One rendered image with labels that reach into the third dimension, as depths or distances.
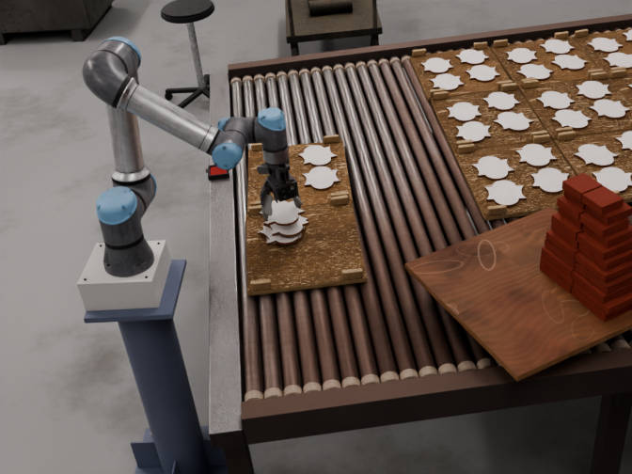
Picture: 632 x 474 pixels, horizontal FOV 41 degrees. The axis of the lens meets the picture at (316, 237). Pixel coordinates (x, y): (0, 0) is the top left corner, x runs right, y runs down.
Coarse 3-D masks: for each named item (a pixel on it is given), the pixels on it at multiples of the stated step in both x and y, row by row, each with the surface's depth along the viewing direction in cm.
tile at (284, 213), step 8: (272, 208) 259; (280, 208) 259; (288, 208) 258; (296, 208) 258; (272, 216) 255; (280, 216) 255; (288, 216) 254; (296, 216) 254; (272, 224) 254; (280, 224) 252; (288, 224) 252
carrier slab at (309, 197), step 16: (304, 144) 309; (320, 144) 308; (336, 144) 307; (256, 160) 303; (336, 160) 298; (256, 176) 294; (256, 192) 285; (304, 192) 283; (320, 192) 282; (336, 192) 281
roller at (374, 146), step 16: (352, 64) 365; (352, 80) 353; (368, 112) 329; (368, 128) 318; (384, 160) 299; (384, 176) 289; (384, 192) 284; (400, 208) 274; (400, 224) 266; (400, 240) 260; (416, 256) 252; (416, 288) 241; (432, 304) 234; (432, 320) 228; (432, 336) 224; (448, 352) 219; (448, 368) 213
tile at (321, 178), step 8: (312, 168) 293; (320, 168) 292; (328, 168) 292; (304, 176) 290; (312, 176) 288; (320, 176) 288; (328, 176) 288; (336, 176) 287; (312, 184) 284; (320, 184) 284; (328, 184) 283
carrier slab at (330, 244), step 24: (312, 216) 270; (336, 216) 269; (264, 240) 262; (312, 240) 260; (336, 240) 259; (264, 264) 252; (288, 264) 251; (312, 264) 250; (336, 264) 249; (360, 264) 248; (288, 288) 243; (312, 288) 243
